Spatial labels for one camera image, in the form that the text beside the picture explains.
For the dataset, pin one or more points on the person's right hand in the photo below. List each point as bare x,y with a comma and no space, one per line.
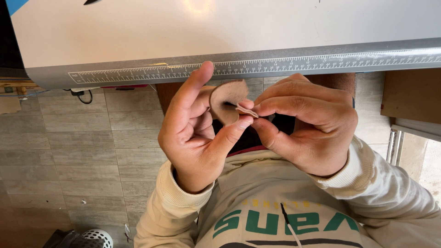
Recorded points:
320,131

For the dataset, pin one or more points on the person's left hand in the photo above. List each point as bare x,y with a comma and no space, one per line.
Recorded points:
186,144

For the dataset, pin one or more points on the brown round felt piece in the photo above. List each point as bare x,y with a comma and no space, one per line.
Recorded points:
225,96

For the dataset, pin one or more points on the small beige felt strip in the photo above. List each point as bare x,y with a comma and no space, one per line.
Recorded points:
247,111

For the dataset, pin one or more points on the grey table edge ruler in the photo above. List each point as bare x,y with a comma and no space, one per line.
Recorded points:
310,63

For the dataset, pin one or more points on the chrome metal legs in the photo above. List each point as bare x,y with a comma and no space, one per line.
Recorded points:
394,146

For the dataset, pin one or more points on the cream printed sweatshirt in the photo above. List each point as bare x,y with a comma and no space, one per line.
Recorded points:
262,186

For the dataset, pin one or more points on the red bar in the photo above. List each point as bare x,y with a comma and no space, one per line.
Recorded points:
124,86

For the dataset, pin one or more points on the brown cardboard box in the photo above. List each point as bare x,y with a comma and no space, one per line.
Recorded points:
411,93

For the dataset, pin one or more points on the white board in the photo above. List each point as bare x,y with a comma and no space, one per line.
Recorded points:
420,129

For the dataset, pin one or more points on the white paper scrap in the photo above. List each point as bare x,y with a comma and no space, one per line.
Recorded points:
127,231

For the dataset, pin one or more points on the white perforated basket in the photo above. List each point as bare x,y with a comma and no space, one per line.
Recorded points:
100,237

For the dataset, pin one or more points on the black object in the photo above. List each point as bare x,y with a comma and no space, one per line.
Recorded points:
91,1

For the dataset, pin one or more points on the wooden rack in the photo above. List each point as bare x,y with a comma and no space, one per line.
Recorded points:
13,93

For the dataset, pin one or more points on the blue sheet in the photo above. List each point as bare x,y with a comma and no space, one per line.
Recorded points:
15,5

